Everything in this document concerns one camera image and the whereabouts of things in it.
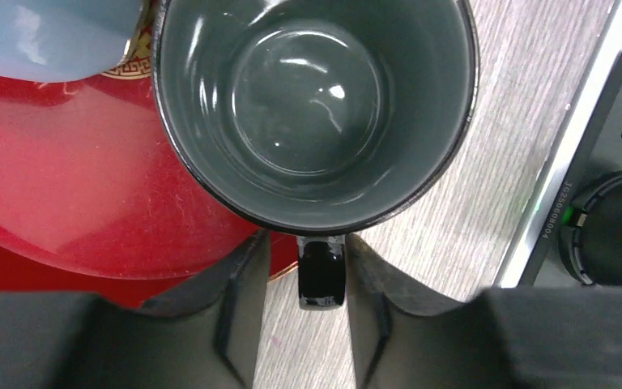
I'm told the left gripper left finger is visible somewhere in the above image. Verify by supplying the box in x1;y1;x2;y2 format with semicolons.
0;230;271;388

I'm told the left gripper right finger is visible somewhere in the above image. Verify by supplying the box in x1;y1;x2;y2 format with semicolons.
346;234;622;388

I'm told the red round tray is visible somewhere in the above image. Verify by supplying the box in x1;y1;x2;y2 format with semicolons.
0;32;299;310

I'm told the dark grey mug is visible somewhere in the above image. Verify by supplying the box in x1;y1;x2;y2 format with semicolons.
152;1;479;310

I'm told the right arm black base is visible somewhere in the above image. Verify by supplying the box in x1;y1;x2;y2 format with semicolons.
521;52;622;286

